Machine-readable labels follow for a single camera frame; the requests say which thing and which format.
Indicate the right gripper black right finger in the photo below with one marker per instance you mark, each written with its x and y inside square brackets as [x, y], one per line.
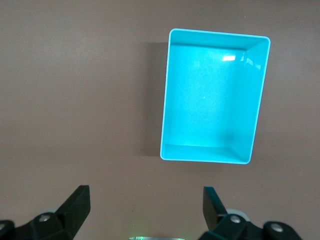
[225, 225]

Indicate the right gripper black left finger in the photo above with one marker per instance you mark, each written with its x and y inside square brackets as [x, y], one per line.
[67, 215]

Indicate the teal plastic bin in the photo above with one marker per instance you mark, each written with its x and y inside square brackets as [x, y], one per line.
[207, 100]

